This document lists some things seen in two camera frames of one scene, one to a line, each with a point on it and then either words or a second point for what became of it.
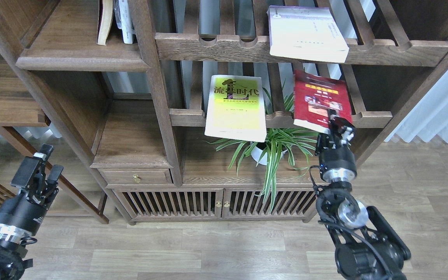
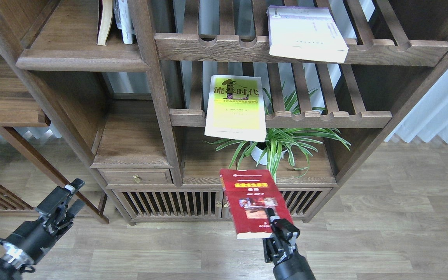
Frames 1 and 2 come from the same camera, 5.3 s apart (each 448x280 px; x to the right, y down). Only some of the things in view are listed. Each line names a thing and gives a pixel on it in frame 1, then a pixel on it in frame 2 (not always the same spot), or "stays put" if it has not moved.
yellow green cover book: x=235 y=108 stays put
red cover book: x=314 y=95 → x=249 y=192
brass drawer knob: x=136 y=178 stays put
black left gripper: x=19 y=216 → x=30 y=241
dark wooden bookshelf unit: x=231 y=111 stays put
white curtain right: x=446 y=111 stays put
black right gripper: x=336 y=161 → x=288 y=264
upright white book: x=126 y=21 stays put
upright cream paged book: x=105 y=13 stays put
